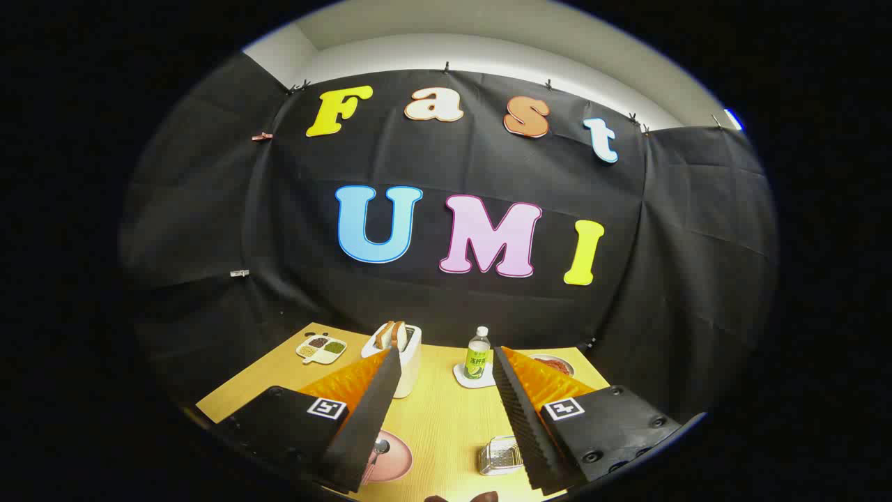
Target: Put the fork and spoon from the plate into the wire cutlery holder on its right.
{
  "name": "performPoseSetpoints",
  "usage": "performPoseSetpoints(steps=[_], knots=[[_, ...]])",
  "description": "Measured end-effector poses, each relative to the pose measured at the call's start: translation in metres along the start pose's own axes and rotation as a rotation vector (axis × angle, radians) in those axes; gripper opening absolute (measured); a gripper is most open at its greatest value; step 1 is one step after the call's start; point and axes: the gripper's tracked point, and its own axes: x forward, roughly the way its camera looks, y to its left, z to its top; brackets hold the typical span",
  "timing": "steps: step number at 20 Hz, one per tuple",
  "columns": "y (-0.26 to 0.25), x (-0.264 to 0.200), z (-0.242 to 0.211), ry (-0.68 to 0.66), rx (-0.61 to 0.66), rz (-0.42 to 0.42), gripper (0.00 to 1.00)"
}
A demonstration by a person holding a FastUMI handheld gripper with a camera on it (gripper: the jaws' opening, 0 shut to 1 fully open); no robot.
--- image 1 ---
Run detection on perforated metal tray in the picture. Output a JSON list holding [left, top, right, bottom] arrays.
[[478, 436, 523, 476]]

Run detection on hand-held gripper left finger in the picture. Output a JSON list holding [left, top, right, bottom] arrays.
[[213, 347, 403, 494]]

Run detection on green tea bottle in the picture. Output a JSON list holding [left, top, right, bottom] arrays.
[[464, 326, 491, 381]]

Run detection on pink plate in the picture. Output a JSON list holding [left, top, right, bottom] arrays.
[[361, 429, 414, 485]]

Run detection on white coaster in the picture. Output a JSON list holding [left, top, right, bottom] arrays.
[[453, 361, 497, 389]]

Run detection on white plate with food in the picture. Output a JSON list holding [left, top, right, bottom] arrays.
[[528, 353, 576, 377]]

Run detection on spoon with checked handle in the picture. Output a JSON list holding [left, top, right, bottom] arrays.
[[362, 438, 391, 485]]

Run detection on white toaster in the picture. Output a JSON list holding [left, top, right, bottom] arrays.
[[361, 322, 422, 400]]

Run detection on sectioned white condiment dish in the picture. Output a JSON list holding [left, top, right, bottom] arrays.
[[295, 335, 348, 365]]

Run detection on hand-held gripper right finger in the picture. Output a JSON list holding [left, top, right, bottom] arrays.
[[492, 345, 682, 496]]

